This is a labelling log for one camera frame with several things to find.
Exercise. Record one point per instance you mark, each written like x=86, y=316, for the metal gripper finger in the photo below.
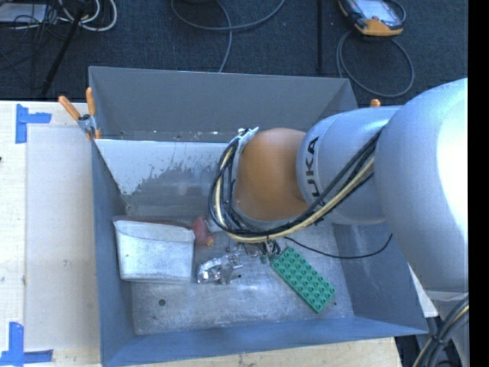
x=209, y=265
x=226, y=276

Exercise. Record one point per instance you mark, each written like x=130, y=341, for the grey metal bin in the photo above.
x=214, y=304

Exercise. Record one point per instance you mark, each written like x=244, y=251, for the red toy figure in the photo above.
x=200, y=229

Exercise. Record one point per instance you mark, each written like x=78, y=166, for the white plastic tub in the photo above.
x=154, y=252

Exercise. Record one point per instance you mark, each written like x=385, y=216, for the green studded flat block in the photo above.
x=302, y=279

